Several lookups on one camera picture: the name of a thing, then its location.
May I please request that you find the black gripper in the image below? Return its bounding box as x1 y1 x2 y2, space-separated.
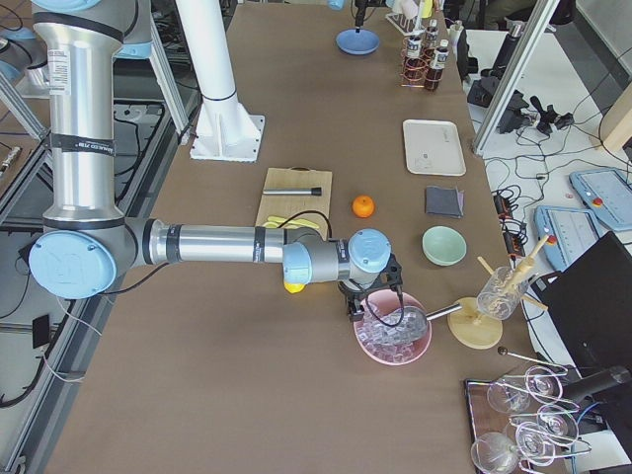
354 0 368 33

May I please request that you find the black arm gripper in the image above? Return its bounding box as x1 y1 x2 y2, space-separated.
338 280 374 322

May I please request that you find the blue round plate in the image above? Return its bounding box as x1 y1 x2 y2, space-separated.
336 29 380 55

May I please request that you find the pink bowl with ice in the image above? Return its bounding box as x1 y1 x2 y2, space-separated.
353 289 433 365

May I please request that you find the yellow lemon left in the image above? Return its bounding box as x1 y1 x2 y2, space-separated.
283 281 305 294

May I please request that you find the steel ice scoop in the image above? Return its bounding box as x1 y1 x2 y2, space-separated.
389 303 462 344

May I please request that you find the dark tea bottle front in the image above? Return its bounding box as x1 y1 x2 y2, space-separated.
402 31 424 87

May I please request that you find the dark tea bottle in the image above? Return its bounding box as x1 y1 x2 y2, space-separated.
424 39 449 91
424 19 438 49
402 31 424 87

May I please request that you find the dark tea bottle back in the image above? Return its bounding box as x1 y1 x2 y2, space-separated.
424 19 438 49

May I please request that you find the orange mandarin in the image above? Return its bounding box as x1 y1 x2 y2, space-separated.
352 195 375 218

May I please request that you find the dark tea bottle middle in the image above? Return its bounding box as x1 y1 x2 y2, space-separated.
424 39 449 91

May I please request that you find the wooden cutting board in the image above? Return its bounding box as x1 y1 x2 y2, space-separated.
255 168 333 225

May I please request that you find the green bowl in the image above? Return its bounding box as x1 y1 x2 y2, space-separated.
422 226 467 267

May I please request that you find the yellow plastic knife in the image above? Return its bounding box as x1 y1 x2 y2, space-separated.
263 215 320 229

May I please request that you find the steel muddler black tip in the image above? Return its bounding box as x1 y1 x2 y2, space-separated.
262 187 323 197

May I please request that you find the grey folded cloth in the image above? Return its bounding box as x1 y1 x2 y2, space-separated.
425 186 464 218

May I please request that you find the glass mug on stand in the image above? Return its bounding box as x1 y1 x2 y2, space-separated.
476 267 528 321

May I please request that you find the cream rabbit tray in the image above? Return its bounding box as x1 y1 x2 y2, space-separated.
403 118 466 177

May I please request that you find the wine glass tray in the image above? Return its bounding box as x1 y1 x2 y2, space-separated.
464 364 593 473

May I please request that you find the teach pendant near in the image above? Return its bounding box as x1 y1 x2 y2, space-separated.
533 205 605 271

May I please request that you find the teach pendant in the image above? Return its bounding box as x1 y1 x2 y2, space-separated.
569 168 632 231
533 205 605 271

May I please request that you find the black laptop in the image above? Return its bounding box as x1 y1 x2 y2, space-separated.
532 232 631 368

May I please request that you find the teach pendant far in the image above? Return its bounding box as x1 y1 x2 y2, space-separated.
569 168 632 231

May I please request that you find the copper wire bottle rack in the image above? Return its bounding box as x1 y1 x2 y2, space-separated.
400 28 444 91

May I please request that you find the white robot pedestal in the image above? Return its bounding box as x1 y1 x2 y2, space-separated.
177 0 265 163

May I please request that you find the aluminium frame post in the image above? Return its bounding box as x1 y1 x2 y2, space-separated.
472 0 559 156

